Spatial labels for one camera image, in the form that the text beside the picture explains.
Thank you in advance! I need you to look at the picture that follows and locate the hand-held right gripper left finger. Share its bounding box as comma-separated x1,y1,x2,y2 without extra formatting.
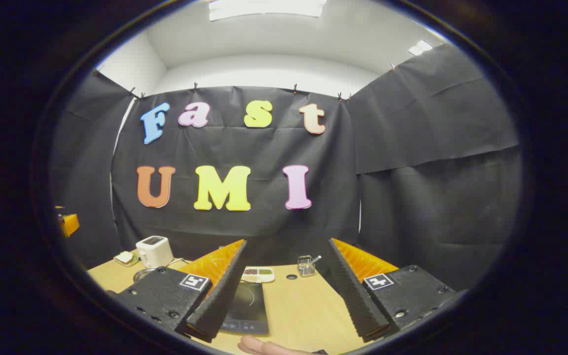
116,240,248,343

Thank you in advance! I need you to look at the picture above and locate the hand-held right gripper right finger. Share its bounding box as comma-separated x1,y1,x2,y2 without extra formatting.
326,238,457,343

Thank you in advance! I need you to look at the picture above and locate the black induction cooktop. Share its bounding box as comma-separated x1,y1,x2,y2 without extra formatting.
220,281,270,335

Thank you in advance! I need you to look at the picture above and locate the steel pot with black handle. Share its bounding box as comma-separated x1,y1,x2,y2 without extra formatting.
133,267,159,283

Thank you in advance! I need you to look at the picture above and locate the white divided bean tray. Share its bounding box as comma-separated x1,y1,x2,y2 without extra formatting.
241,267,276,284

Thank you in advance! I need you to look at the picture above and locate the black backdrop cloth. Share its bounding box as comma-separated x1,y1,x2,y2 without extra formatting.
50,43,524,291

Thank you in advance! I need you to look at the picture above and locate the white toaster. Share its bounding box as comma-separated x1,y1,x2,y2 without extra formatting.
136,236,174,268

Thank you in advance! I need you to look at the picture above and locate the large ceiling light panel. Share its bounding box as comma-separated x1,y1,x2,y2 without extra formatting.
209,0,327,22

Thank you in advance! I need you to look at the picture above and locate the wire mesh holder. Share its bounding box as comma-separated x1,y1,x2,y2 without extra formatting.
297,255,316,278

